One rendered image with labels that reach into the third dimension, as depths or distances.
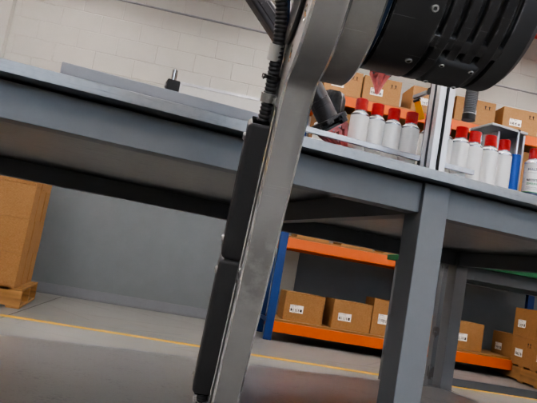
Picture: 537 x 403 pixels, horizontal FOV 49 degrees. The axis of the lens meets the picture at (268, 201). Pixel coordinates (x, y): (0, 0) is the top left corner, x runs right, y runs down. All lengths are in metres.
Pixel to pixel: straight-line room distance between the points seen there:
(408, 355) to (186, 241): 4.90
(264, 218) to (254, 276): 0.06
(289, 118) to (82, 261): 5.55
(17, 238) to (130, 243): 1.60
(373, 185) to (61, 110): 0.57
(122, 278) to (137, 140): 5.02
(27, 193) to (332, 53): 4.25
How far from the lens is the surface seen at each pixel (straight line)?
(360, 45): 0.52
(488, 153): 1.84
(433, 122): 1.57
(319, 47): 0.51
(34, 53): 6.47
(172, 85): 1.37
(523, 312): 5.90
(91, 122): 1.02
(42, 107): 1.02
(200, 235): 5.98
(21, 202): 4.68
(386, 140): 1.66
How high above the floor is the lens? 0.59
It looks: 6 degrees up
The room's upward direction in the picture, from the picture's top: 10 degrees clockwise
